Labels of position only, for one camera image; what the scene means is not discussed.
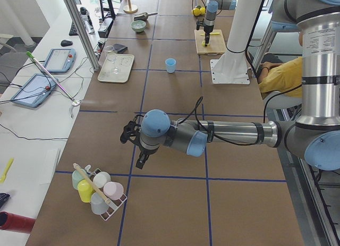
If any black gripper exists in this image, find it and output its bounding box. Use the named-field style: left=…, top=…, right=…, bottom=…
left=196, top=19, right=214, bottom=46
left=120, top=120, right=157, bottom=169

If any lemon slice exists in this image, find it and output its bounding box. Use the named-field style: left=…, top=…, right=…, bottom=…
left=202, top=41, right=210, bottom=47

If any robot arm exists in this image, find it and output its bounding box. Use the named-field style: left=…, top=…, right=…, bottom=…
left=120, top=0, right=339, bottom=171
left=196, top=0, right=236, bottom=47

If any pink plastic cup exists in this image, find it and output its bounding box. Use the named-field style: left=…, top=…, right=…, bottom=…
left=103, top=181, right=124, bottom=200

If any blue plastic cup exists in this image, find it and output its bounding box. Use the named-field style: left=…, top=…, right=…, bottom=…
left=165, top=58, right=176, bottom=73

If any white plastic cup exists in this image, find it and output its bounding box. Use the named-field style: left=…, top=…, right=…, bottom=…
left=93, top=172, right=111, bottom=189

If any grey plastic cup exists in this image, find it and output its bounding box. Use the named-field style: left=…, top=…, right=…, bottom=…
left=90, top=192, right=109, bottom=215

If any yellow plastic cup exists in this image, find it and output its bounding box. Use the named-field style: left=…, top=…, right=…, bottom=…
left=77, top=180, right=95, bottom=203

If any mint plastic cup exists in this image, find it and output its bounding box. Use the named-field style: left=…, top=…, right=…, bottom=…
left=72, top=170, right=84, bottom=190

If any wooden cup tree stand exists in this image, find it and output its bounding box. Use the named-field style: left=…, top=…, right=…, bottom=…
left=123, top=0, right=138, bottom=14

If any yellow plastic knife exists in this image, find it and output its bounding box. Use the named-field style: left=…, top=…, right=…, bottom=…
left=200, top=32, right=220, bottom=36

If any wooden cutting board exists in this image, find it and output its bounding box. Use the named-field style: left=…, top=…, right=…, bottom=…
left=194, top=29, right=226, bottom=55

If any wooden stick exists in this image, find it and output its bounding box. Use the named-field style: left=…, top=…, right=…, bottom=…
left=73, top=163, right=111, bottom=205

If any metal ice scoop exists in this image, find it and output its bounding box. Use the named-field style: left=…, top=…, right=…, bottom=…
left=133, top=12, right=158, bottom=21

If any green bowl of ice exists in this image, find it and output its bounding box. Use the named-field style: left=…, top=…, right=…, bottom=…
left=130, top=20, right=147, bottom=33

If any person in yellow shirt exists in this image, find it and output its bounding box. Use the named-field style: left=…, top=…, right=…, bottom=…
left=259, top=30, right=305, bottom=100

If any cream bear tray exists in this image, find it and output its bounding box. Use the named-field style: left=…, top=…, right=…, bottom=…
left=98, top=54, right=134, bottom=83

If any clear wine glass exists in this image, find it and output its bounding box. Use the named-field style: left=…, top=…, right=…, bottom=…
left=104, top=46, right=119, bottom=74

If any near teach pendant tablet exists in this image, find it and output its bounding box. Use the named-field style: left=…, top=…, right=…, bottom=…
left=11, top=73, right=57, bottom=108

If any teach pendant tablet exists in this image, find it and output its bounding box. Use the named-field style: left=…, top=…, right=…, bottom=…
left=11, top=73, right=57, bottom=108
left=44, top=48, right=76, bottom=73

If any far teach pendant tablet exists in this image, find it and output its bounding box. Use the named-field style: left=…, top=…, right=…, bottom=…
left=44, top=48, right=76, bottom=73

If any black computer mouse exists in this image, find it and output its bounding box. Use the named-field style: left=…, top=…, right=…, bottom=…
left=60, top=39, right=73, bottom=47

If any red cylinder bottle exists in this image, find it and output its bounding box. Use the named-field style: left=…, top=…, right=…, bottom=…
left=1, top=211, right=36, bottom=234

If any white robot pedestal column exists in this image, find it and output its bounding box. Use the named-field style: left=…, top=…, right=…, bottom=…
left=212, top=0, right=263, bottom=73

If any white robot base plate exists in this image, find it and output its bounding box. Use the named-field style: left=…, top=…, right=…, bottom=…
left=210, top=58, right=250, bottom=84

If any white wire cup rack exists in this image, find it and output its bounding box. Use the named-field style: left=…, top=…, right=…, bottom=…
left=85, top=165, right=127, bottom=220

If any aluminium frame post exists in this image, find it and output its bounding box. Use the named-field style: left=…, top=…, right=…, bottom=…
left=64, top=0, right=100, bottom=72

